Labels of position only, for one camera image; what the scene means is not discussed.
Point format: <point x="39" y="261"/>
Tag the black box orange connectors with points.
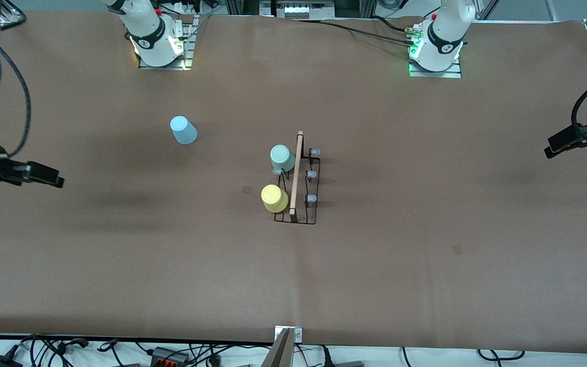
<point x="168" y="357"/>

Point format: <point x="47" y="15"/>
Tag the black power adapter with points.
<point x="3" y="361"/>

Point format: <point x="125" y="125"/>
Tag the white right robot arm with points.
<point x="145" y="30"/>

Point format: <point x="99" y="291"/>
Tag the pale green plastic cup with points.
<point x="282" y="157"/>

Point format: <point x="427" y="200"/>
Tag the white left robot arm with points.
<point x="444" y="30"/>

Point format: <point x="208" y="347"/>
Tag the yellow plastic cup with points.
<point x="274" y="199"/>

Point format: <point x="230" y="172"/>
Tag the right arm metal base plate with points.
<point x="171" y="67"/>

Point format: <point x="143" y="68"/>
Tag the wooden camera post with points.
<point x="281" y="354"/>

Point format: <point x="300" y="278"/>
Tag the light blue plastic cup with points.
<point x="184" y="131"/>

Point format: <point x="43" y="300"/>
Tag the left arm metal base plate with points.
<point x="433" y="74"/>

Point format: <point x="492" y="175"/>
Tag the small metal bracket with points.
<point x="298" y="335"/>

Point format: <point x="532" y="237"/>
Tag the white electronics box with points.
<point x="296" y="10"/>

